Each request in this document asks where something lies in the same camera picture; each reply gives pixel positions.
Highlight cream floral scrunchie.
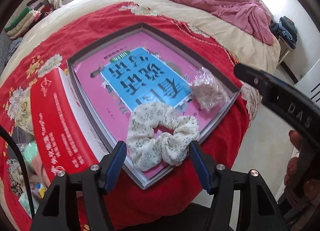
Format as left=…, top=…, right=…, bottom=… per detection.
left=126, top=102, right=200, bottom=171

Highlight person's right hand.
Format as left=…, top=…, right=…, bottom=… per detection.
left=284, top=130, right=319, bottom=207

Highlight red floral blanket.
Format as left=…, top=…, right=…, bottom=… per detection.
left=1, top=1, right=261, bottom=230

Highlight red tissue box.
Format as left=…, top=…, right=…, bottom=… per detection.
left=30, top=68, right=108, bottom=181

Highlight grey shallow box tray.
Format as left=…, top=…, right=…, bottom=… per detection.
left=67, top=22, right=241, bottom=190

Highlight clear plastic bag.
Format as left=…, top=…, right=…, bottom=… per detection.
left=190, top=67, right=230, bottom=112

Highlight beige bed sheet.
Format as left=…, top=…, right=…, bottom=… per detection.
left=1, top=0, right=280, bottom=83

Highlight pink tissue pack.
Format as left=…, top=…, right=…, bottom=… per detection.
left=31, top=154, right=51, bottom=188

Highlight dark clothes on stool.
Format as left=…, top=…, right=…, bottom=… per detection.
left=269, top=16, right=297, bottom=50

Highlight pink and blue book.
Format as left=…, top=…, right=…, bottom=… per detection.
left=74, top=31, right=227, bottom=180

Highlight mint green round object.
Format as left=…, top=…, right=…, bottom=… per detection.
left=21, top=141, right=39, bottom=169

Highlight leopard print scrunchie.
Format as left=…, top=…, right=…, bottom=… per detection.
left=7, top=159, right=24, bottom=197

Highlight stack of folded clothes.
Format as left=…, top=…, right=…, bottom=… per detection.
left=4, top=0, right=54, bottom=40

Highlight black cable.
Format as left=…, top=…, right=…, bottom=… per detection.
left=0, top=125, right=36, bottom=219

